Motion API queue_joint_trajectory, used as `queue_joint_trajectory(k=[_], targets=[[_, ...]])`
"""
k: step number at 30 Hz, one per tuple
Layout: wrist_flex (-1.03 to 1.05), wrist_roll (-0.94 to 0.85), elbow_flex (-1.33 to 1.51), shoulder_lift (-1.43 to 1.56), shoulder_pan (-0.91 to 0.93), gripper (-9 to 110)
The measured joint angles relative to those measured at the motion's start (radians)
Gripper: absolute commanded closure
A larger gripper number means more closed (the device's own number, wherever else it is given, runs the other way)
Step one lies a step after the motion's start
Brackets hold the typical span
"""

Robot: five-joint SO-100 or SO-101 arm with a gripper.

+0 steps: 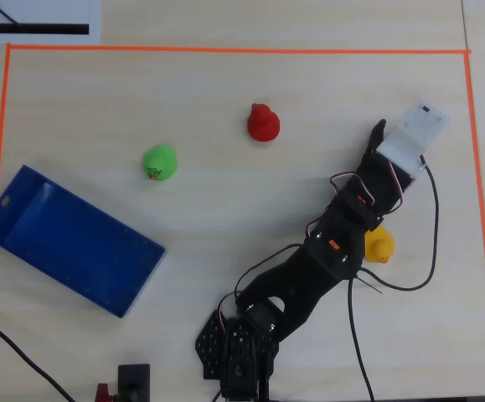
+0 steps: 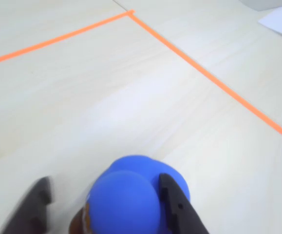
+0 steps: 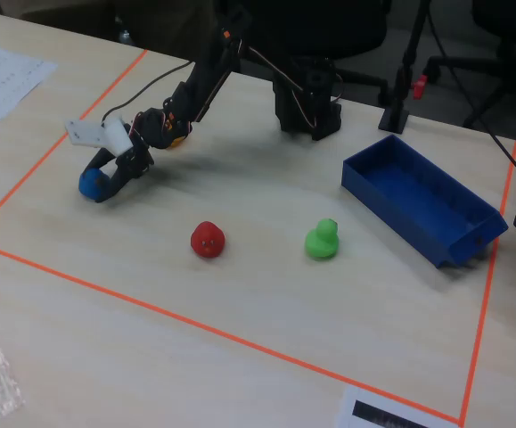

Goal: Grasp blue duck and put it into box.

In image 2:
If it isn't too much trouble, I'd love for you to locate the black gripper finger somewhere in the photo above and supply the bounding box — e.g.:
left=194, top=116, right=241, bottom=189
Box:
left=0, top=176, right=54, bottom=234
left=159, top=173, right=210, bottom=234

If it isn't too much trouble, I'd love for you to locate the blue rubber duck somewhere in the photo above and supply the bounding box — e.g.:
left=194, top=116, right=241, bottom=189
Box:
left=69, top=155, right=191, bottom=234

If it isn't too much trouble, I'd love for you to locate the orange tape strip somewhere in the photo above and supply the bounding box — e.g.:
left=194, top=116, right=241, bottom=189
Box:
left=0, top=9, right=136, bottom=68
left=130, top=9, right=282, bottom=147

